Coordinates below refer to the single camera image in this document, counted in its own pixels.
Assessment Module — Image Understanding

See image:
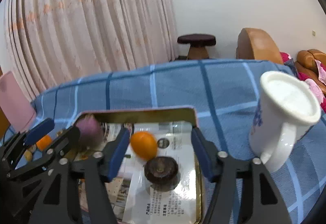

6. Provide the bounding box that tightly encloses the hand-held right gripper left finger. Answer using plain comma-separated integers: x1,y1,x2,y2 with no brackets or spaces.
28,127,131,224

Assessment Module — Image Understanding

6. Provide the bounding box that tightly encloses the blue checked cloth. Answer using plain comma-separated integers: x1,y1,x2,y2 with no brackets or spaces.
0,59,326,224

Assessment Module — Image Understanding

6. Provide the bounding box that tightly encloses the orange tangerine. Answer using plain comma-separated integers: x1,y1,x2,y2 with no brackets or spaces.
130,131,158,161
36,135,53,151

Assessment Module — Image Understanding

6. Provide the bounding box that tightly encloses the white floral mug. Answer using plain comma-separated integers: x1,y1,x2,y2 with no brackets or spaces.
248,71,322,173

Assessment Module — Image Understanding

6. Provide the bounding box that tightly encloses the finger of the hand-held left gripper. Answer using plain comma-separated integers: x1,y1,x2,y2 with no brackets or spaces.
0,118,55,163
0,126,81,214

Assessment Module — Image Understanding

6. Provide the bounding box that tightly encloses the dark round wooden stool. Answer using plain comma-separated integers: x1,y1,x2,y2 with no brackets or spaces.
177,34,217,60

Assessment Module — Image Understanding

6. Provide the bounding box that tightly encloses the pink cylindrical appliance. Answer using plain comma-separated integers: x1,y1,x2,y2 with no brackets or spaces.
0,71,36,133

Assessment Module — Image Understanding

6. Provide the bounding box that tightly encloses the gold metal tin box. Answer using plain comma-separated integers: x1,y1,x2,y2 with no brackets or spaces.
73,106,205,224

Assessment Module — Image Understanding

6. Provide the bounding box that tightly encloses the brown chair back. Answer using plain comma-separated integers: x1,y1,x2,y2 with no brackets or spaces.
236,28,284,64

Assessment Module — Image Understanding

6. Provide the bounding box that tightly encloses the purple round fruit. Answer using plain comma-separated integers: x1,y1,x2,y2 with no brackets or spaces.
76,115,105,149

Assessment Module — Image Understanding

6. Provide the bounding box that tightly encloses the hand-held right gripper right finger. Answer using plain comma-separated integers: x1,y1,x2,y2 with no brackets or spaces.
191,127,293,224

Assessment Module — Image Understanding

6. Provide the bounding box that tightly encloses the brown leather sofa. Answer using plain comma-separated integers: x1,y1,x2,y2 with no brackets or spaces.
295,49,326,95

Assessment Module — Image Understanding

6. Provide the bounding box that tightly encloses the pink patterned curtain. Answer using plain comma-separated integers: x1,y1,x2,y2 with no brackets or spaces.
4,0,179,102

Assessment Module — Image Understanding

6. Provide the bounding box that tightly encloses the dark brown round fruit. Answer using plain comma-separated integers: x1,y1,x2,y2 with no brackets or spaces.
144,156,180,190

